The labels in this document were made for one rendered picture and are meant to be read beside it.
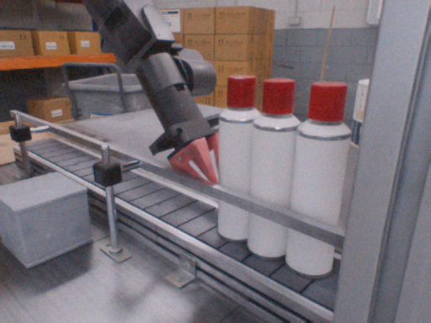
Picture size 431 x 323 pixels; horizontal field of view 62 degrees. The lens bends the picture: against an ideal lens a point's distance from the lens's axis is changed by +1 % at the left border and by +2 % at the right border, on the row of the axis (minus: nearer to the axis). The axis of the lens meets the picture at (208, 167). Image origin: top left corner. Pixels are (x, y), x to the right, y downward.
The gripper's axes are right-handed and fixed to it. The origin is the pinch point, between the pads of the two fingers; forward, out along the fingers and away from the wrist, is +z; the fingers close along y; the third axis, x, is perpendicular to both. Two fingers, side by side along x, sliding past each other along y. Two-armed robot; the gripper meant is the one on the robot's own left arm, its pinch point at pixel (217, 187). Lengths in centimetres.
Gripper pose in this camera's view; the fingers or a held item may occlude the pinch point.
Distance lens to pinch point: 47.9
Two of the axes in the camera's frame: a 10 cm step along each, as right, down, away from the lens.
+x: -5.7, 3.9, 7.3
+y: 6.8, -2.7, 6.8
